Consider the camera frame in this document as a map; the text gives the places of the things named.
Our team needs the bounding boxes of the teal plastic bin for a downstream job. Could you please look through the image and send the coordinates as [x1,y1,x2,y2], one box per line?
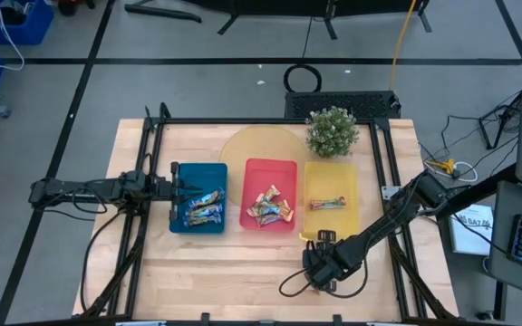
[169,161,229,235]

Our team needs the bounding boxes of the black aluminium table frame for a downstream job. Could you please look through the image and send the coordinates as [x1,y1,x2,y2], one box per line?
[72,101,461,326]

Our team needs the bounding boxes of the white coiled cable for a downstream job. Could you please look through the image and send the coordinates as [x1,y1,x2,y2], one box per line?
[450,160,479,184]

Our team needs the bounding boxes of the blue wrapper granola bar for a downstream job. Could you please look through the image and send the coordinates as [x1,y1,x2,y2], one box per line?
[183,203,224,218]
[183,213,222,227]
[188,188,226,208]

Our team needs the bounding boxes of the round yellow woven placemat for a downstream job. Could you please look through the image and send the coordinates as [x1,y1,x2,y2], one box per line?
[218,125,310,205]

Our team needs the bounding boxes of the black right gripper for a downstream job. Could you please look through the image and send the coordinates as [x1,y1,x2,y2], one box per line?
[303,229,353,293]

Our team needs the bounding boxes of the artificial white-flowered plant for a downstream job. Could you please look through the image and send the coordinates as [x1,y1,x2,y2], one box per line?
[304,106,361,159]

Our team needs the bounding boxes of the yellow plastic tray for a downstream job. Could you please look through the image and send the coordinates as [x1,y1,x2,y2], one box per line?
[299,161,361,241]

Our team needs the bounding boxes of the black perforated computer tower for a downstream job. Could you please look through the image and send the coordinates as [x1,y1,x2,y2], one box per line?
[284,90,402,120]

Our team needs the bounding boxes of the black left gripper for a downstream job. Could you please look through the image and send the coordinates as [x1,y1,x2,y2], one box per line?
[150,161,204,219]

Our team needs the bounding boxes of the coiled black cable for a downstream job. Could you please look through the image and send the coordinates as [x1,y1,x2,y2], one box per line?
[282,63,324,94]

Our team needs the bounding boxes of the white booklet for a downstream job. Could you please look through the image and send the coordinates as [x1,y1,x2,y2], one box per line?
[448,203,496,257]

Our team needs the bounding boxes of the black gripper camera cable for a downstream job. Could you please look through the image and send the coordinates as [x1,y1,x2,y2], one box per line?
[278,257,371,300]

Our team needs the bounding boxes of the black floor stand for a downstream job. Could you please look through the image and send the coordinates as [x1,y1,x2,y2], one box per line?
[478,90,522,150]

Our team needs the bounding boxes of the yellow power cable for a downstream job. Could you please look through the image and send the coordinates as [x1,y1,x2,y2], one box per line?
[387,0,419,91]

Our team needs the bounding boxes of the orange green wrapper granola bar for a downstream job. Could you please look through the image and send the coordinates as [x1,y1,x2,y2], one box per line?
[309,196,347,211]

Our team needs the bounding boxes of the black workbench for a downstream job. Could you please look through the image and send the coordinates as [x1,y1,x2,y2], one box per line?
[183,0,433,41]

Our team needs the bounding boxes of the black desk support bar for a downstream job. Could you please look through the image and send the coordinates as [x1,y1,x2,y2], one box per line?
[441,162,518,218]

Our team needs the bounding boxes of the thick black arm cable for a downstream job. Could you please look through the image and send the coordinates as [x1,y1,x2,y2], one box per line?
[79,208,129,313]

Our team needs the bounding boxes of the red plastic tray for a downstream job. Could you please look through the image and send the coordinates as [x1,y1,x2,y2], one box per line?
[238,158,298,234]

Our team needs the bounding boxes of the yellow plug connector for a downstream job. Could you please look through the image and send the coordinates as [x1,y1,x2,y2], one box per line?
[424,158,457,176]

